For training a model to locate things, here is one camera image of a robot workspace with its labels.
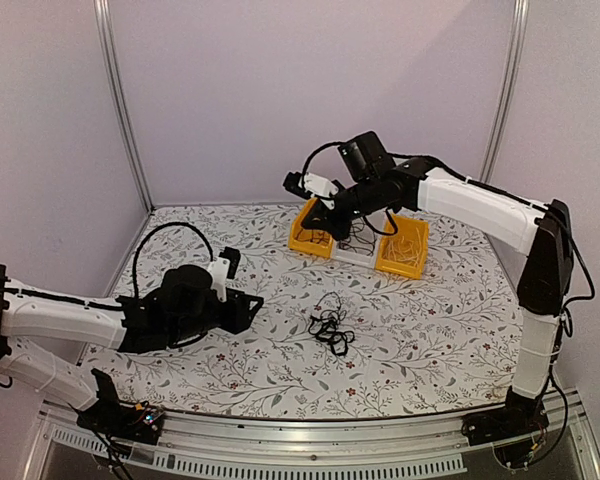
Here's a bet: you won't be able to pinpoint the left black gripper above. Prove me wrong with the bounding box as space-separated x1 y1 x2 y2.
170 289 264 345

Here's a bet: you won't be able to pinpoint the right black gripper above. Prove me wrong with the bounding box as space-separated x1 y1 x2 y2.
302 177 382 242

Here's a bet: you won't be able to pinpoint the single black cable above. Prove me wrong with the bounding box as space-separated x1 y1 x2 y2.
293 227 334 249
338 214 381 256

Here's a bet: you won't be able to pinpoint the black cables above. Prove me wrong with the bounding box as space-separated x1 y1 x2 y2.
307 290 356 357

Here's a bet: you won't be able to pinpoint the white cable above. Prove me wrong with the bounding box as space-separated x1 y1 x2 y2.
384 224 426 269
382 229 421 269

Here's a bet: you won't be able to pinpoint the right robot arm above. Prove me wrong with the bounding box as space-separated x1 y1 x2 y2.
283 131 575 445

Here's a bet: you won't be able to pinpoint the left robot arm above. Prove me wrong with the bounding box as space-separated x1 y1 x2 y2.
0 260 264 434

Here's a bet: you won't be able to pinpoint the large yellow plastic bin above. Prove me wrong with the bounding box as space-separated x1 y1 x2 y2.
288 198 334 259

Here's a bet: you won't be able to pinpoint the white translucent plastic bin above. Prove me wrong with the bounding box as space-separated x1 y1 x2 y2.
331 212 386 269

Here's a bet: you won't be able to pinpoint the small yellow plastic bin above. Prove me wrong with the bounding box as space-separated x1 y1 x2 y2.
375 214 429 280

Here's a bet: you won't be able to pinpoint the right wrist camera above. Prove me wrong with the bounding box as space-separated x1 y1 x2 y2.
283 172 339 210

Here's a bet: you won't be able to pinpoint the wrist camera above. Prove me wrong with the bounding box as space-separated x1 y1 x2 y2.
283 172 339 210
207 247 241 302

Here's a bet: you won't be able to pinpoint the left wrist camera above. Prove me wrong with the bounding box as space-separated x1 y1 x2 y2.
207 247 241 302

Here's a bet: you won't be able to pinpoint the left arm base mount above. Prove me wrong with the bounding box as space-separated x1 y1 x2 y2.
77 369 164 445

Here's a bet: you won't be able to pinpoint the front aluminium rail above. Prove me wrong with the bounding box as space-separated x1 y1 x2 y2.
23 389 600 479

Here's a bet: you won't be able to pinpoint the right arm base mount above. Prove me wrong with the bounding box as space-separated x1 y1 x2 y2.
461 389 549 469

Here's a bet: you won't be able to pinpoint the right aluminium frame post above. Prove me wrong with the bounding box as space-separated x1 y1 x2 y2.
479 0 530 183

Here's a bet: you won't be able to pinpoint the aluminium frame post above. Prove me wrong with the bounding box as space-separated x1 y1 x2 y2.
479 0 530 183
93 0 155 213

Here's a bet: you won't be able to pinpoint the left aluminium frame post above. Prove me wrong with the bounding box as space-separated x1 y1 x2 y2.
93 0 155 213

